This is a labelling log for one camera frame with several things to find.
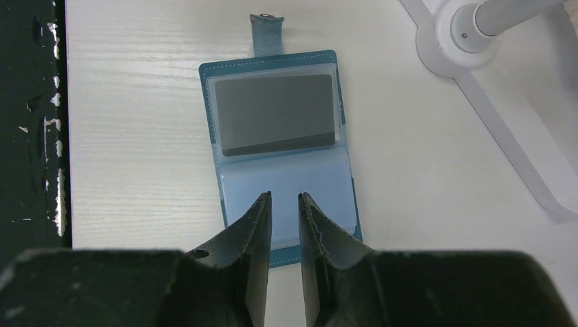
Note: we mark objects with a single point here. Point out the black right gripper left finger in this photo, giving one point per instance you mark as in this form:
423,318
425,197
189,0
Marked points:
222,282

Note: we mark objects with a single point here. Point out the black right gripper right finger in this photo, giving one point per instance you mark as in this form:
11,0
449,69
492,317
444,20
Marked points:
347,283

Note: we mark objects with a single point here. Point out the silver credit card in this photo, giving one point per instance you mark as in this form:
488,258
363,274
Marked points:
261,115

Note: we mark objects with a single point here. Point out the white clothes rack stand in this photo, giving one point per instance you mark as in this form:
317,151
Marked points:
459,40

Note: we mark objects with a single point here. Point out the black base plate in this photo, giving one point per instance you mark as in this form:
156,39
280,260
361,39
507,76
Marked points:
35,155

